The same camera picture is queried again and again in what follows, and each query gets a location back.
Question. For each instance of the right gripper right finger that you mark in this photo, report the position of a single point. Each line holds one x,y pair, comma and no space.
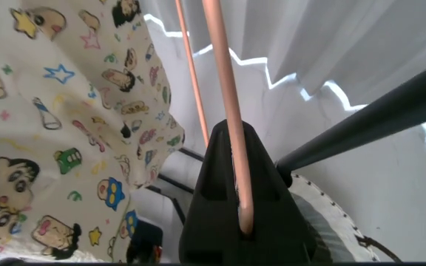
279,221

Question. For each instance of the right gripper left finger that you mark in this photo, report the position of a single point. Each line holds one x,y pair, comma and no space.
209,214

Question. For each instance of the black clothes rack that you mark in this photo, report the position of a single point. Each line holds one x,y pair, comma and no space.
364,125

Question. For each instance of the pink clothes hanger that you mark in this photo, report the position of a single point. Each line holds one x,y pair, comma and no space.
228,92

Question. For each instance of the cream printed garment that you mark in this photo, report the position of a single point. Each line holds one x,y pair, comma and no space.
50,129

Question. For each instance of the white laundry basket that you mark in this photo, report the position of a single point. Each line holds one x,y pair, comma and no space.
327,218

